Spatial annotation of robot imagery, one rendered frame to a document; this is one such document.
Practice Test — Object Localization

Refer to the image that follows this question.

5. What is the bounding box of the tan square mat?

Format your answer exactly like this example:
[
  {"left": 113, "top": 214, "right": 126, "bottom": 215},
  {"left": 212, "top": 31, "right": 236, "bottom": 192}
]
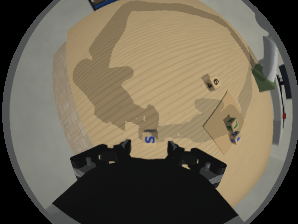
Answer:
[{"left": 203, "top": 91, "right": 245, "bottom": 155}]

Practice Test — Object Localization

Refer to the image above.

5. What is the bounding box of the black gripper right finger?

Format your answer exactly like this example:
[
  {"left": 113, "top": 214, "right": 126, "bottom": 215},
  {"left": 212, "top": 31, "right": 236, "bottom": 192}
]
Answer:
[{"left": 159, "top": 141, "right": 227, "bottom": 188}]

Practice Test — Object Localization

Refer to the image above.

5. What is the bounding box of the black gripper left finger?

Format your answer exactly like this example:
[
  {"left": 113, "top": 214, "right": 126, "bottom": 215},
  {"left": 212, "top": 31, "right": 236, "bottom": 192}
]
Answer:
[{"left": 70, "top": 139, "right": 135, "bottom": 180}]

